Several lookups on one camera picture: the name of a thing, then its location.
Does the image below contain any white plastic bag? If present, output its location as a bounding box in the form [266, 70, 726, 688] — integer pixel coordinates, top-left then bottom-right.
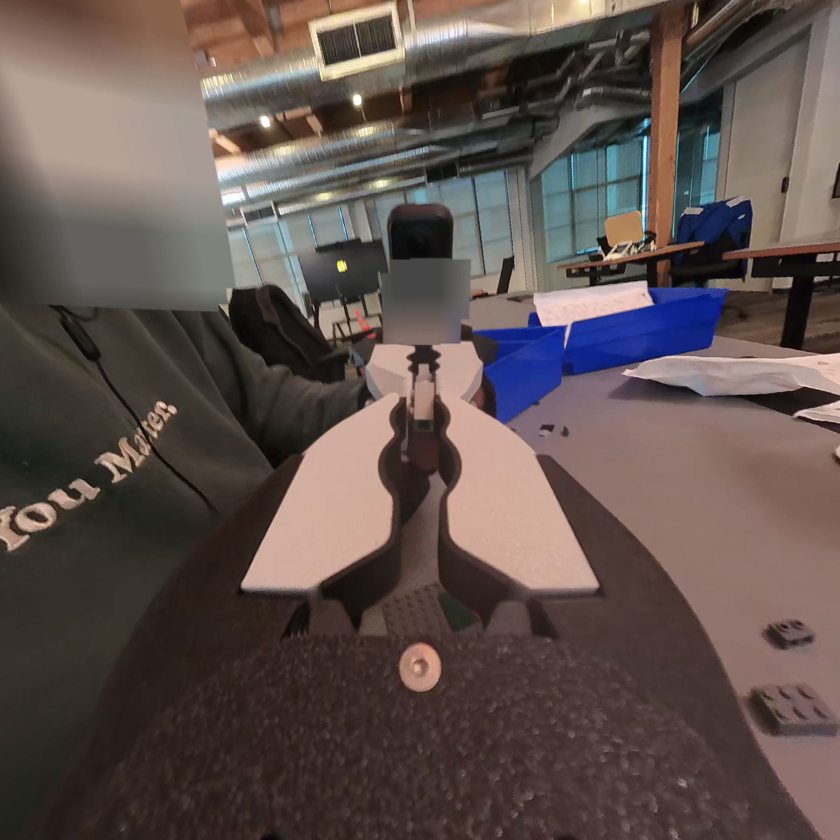
[533, 282, 655, 327]

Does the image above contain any grey desk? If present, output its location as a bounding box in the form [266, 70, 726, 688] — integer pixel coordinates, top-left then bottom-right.
[357, 289, 840, 840]

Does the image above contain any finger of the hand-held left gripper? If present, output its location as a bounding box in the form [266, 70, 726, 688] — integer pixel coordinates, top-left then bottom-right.
[430, 343, 484, 403]
[364, 343, 422, 403]

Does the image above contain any black display screen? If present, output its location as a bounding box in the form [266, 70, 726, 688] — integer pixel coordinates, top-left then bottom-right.
[298, 239, 389, 304]

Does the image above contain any white paper bag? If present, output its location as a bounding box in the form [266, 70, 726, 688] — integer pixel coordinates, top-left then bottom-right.
[622, 354, 840, 398]

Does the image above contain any wooden edged office table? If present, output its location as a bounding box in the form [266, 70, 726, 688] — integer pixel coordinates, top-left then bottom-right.
[558, 241, 706, 286]
[722, 238, 840, 350]

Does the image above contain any blue plastic bin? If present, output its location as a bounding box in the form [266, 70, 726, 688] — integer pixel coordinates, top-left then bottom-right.
[528, 287, 729, 376]
[472, 325, 568, 424]

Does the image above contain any dark grey four-stud brick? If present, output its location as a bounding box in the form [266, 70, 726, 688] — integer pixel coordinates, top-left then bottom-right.
[763, 619, 816, 651]

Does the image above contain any blue jacket on chair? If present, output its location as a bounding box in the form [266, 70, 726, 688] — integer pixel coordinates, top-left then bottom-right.
[675, 197, 754, 283]

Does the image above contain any grey six-stud brick plate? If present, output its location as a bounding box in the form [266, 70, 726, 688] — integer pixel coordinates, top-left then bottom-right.
[750, 682, 836, 737]

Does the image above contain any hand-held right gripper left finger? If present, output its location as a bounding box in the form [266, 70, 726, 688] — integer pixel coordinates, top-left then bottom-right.
[240, 394, 403, 597]

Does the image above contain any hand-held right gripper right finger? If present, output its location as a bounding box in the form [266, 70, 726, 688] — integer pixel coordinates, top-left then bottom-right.
[436, 394, 601, 598]

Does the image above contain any white ceiling air vent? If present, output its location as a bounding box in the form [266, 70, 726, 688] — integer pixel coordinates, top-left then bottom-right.
[308, 3, 404, 81]

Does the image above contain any silver ventilation duct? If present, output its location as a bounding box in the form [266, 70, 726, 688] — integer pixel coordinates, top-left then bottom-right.
[200, 33, 657, 191]

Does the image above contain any beige chair backrest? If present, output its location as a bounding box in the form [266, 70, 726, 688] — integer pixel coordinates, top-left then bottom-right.
[602, 210, 645, 253]

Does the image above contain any person's green sweatshirt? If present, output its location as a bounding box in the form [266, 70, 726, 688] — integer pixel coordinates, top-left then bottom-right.
[0, 302, 277, 840]

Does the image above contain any wooden pillar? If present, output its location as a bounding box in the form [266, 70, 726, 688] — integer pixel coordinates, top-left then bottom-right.
[646, 0, 689, 290]

